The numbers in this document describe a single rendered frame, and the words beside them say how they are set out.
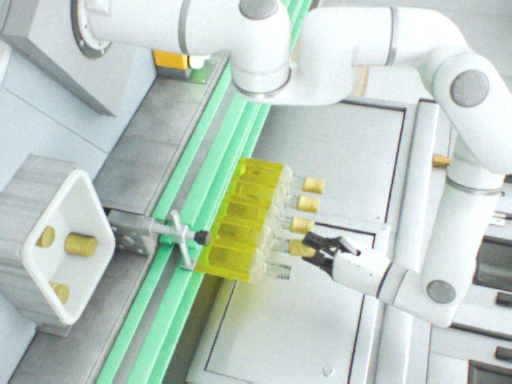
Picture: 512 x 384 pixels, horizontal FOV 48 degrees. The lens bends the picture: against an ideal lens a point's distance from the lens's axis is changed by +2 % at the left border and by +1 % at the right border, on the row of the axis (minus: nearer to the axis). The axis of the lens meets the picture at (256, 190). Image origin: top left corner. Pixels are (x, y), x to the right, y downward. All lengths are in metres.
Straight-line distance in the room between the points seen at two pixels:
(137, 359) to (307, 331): 0.36
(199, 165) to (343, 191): 0.47
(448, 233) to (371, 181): 0.55
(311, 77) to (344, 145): 0.69
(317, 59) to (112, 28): 0.32
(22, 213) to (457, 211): 0.66
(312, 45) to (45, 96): 0.42
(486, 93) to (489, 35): 6.51
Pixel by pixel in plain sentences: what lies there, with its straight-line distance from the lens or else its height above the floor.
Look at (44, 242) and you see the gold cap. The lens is 0.92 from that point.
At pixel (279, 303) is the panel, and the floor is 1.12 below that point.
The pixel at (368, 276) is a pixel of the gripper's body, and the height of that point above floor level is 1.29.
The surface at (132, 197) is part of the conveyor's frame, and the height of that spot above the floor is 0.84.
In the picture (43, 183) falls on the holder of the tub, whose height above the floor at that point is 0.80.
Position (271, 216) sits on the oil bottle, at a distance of 1.18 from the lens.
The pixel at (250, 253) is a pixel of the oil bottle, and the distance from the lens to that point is 1.13.
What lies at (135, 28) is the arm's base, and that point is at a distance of 0.92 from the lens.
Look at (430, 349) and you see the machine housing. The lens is 1.28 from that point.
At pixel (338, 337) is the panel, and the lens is 1.21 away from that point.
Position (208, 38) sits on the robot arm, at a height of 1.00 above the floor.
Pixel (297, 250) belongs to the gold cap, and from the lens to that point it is 1.14.
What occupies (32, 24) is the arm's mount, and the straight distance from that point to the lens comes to 0.85.
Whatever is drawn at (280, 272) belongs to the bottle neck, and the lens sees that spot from 1.12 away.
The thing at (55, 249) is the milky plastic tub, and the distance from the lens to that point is 1.04.
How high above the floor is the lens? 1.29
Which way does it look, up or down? 12 degrees down
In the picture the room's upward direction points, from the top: 101 degrees clockwise
